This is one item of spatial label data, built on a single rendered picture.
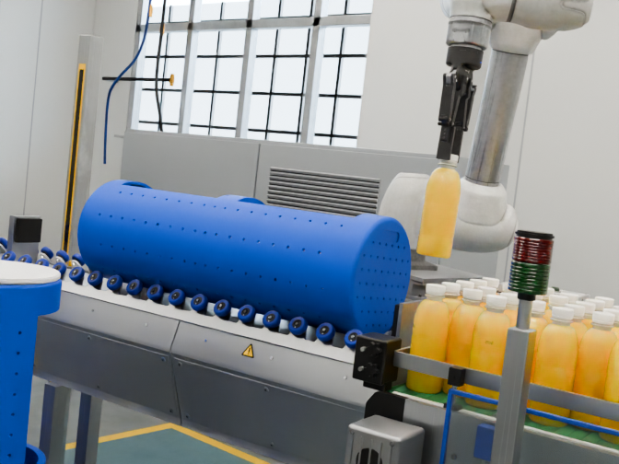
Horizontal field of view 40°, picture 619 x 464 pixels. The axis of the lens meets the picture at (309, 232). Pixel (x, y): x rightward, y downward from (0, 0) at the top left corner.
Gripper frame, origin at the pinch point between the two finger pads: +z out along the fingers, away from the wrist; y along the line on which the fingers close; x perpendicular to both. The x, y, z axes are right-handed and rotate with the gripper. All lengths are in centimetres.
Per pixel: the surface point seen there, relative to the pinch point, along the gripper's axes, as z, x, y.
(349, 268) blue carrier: 29.3, -15.6, 6.2
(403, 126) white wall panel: -31, -143, -260
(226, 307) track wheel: 45, -50, 2
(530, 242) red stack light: 17.0, 30.7, 32.6
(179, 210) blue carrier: 24, -69, 3
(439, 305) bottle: 32.7, 6.9, 7.6
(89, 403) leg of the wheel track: 87, -109, -17
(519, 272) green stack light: 21.9, 29.8, 32.4
